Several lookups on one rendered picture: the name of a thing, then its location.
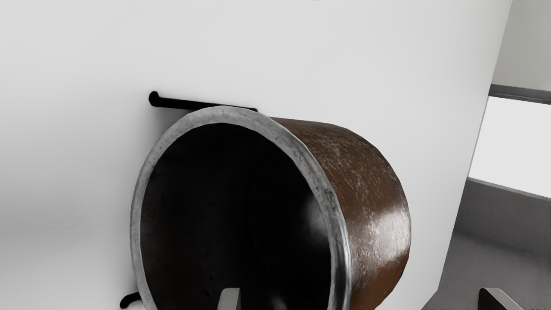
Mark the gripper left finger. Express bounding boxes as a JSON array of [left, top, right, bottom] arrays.
[[217, 288, 241, 310]]

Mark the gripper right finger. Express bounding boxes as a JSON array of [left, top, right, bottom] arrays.
[[478, 287, 524, 310]]

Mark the brown mug with grey rim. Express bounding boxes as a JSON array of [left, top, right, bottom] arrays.
[[130, 105, 412, 310]]

